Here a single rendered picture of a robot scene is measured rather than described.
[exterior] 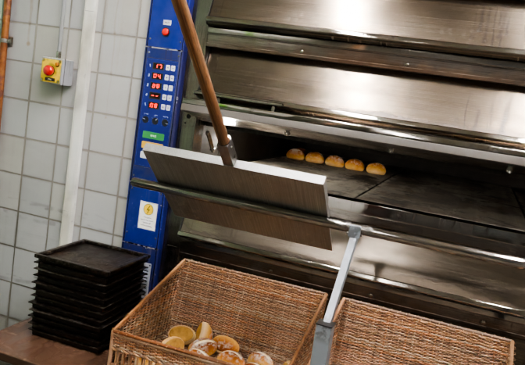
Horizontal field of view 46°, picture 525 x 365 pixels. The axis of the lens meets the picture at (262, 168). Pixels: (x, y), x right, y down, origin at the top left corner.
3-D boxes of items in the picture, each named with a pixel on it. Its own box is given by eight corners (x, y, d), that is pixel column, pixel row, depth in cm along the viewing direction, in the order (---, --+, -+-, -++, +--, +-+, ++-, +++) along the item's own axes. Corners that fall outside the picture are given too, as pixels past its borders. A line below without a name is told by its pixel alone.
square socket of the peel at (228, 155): (228, 147, 165) (232, 137, 167) (215, 144, 166) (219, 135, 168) (234, 166, 172) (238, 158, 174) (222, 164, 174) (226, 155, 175)
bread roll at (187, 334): (193, 345, 213) (195, 348, 218) (197, 325, 217) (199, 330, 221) (165, 341, 215) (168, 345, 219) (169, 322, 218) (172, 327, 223)
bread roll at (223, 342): (241, 338, 212) (233, 349, 208) (241, 353, 216) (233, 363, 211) (215, 330, 216) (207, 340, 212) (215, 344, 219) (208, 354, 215)
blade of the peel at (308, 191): (323, 184, 164) (326, 176, 166) (141, 149, 182) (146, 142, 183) (332, 251, 193) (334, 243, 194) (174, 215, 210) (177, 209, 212)
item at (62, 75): (51, 83, 247) (53, 57, 246) (72, 86, 244) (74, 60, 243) (38, 81, 240) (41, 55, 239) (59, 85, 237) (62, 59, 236)
